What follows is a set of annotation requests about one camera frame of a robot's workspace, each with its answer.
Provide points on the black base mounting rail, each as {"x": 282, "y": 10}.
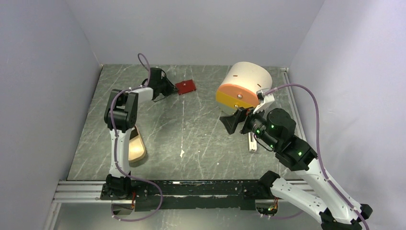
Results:
{"x": 205, "y": 194}

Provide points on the red leather card holder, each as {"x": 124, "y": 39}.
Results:
{"x": 185, "y": 86}

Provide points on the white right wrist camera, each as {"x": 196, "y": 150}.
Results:
{"x": 265, "y": 98}

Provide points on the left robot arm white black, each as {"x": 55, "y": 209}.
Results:
{"x": 120, "y": 117}

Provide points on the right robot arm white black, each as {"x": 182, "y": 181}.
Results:
{"x": 331, "y": 207}

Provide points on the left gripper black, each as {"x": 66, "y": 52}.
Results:
{"x": 173, "y": 88}

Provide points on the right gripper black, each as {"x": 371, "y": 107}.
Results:
{"x": 230, "y": 122}

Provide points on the gold metal card tray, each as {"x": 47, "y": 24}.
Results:
{"x": 137, "y": 149}

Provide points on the cream cylindrical drawer box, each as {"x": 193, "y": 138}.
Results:
{"x": 240, "y": 86}

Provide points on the aluminium frame rail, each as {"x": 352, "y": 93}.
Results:
{"x": 90, "y": 191}

